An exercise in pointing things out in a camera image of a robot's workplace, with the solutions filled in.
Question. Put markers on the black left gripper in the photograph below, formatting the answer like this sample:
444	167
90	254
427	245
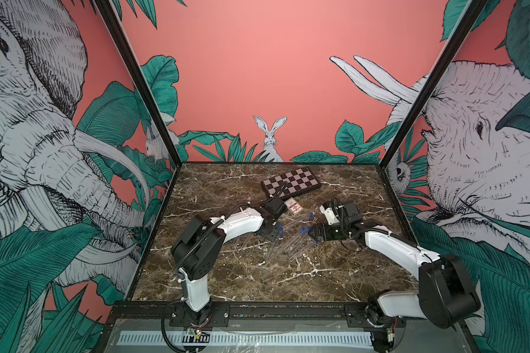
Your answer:
272	237

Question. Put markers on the playing card box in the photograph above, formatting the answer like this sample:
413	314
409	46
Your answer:
293	206

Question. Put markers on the clear test tube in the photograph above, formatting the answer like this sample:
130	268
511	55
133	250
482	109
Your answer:
247	240

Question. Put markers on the white perforated strip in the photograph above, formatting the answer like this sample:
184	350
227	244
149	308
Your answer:
273	339

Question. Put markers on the black corner frame post right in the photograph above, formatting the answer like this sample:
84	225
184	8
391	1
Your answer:
463	27

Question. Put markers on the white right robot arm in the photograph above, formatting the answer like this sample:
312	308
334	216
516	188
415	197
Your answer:
446	293

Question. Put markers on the black corner frame post left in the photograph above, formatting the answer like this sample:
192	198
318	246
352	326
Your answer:
124	48

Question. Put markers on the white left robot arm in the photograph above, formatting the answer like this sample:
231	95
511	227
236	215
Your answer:
199	245

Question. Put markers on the black corner frame post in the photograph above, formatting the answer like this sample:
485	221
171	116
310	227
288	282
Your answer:
463	27
124	48

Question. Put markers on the folding chess board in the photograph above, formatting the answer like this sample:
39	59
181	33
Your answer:
291	184

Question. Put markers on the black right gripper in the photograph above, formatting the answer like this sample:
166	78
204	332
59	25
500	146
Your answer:
325	229

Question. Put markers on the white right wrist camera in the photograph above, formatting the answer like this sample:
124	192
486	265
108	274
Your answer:
330	215

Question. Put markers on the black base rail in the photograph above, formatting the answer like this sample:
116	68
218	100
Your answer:
178	314

